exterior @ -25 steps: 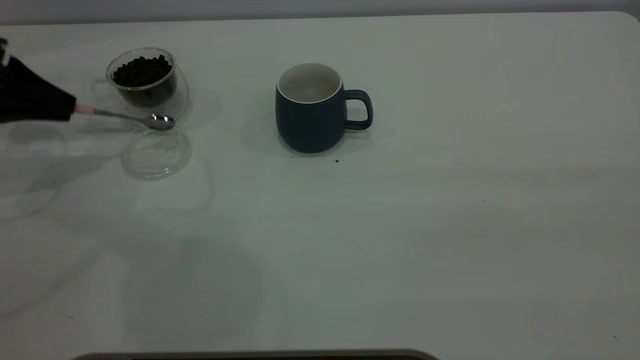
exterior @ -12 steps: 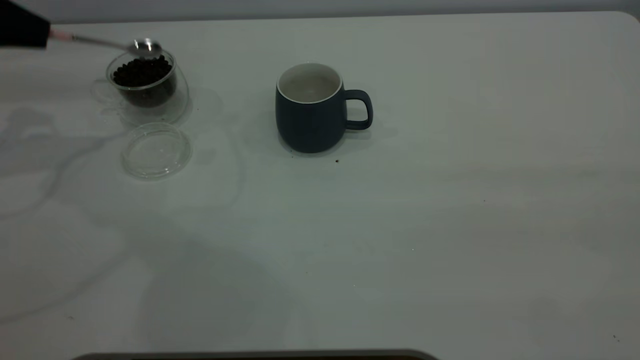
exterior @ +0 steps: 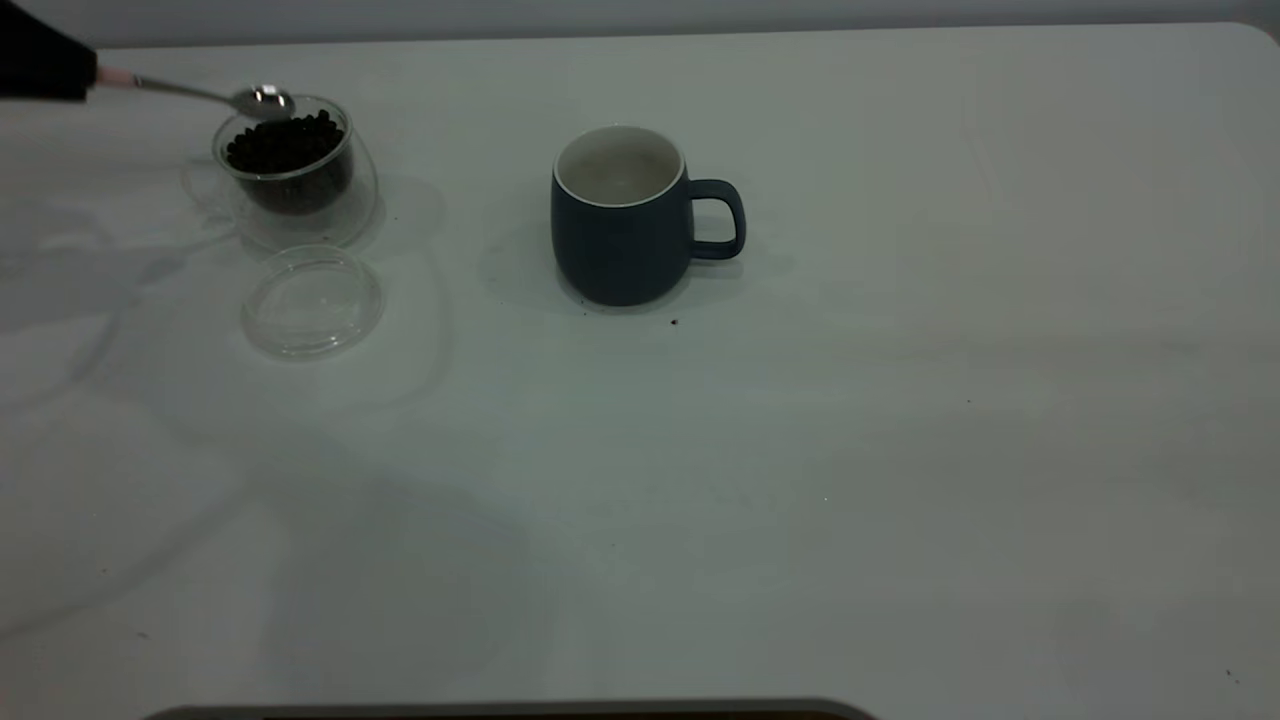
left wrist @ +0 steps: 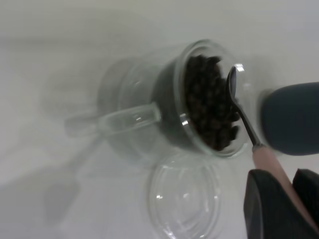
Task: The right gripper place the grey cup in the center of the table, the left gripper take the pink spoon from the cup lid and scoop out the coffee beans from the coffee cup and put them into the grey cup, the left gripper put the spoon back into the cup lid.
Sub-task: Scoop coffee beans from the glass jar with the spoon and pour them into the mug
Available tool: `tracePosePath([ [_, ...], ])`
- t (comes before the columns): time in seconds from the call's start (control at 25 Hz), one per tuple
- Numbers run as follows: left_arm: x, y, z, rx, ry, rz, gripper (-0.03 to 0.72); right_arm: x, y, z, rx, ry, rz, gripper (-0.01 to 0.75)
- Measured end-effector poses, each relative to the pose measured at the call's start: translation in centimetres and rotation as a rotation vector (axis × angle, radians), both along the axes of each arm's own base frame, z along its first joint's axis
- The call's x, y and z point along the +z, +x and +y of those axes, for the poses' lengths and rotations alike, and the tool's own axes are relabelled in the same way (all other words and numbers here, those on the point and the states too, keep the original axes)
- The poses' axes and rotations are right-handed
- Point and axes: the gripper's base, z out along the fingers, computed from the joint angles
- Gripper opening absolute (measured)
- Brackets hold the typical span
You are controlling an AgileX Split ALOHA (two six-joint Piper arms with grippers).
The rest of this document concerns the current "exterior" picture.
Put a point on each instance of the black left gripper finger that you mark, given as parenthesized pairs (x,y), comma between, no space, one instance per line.
(40,60)

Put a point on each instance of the dark blue-grey ceramic mug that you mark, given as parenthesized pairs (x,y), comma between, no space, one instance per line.
(620,255)

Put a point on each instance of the pile of coffee beans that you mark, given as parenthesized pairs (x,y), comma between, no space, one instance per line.
(285,155)

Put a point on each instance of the clear double-walled glass cup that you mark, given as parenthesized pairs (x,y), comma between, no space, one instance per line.
(362,200)

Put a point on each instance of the clear round glass lid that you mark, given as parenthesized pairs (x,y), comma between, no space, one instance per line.
(310,310)

